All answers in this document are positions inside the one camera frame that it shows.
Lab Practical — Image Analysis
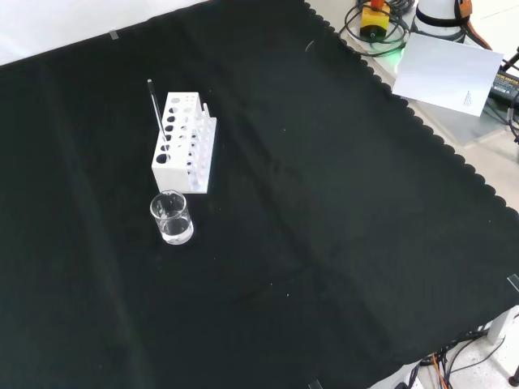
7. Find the grey table leg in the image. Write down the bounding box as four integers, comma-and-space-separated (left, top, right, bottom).
486, 306, 519, 344

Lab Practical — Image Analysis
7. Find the glass rod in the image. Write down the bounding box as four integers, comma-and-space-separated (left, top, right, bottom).
147, 79, 168, 152

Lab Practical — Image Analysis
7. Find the pale board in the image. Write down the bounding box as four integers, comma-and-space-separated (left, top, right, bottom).
392, 32, 505, 118

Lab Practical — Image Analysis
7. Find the yellow stop button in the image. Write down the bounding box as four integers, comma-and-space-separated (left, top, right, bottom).
359, 0, 392, 42

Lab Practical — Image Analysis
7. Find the white test tube rack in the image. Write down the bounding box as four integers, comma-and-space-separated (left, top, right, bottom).
151, 92, 218, 195

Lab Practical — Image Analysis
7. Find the black power adapter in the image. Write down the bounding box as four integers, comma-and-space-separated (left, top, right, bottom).
487, 68, 519, 105

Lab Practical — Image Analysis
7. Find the black looped cable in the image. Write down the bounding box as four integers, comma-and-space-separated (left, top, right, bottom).
343, 0, 411, 57

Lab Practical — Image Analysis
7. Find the floor cable bundle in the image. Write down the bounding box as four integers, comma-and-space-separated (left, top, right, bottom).
417, 327, 508, 389

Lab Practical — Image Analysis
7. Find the black scalloped bench cloth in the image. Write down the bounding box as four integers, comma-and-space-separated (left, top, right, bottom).
0, 0, 519, 389

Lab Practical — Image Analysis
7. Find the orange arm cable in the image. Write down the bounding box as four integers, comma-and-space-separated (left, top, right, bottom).
453, 0, 494, 51

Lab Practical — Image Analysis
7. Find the grey base plate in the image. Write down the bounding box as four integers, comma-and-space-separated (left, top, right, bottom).
417, 99, 515, 146

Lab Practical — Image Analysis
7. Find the clear glass beaker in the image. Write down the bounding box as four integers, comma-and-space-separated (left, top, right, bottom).
149, 191, 195, 246

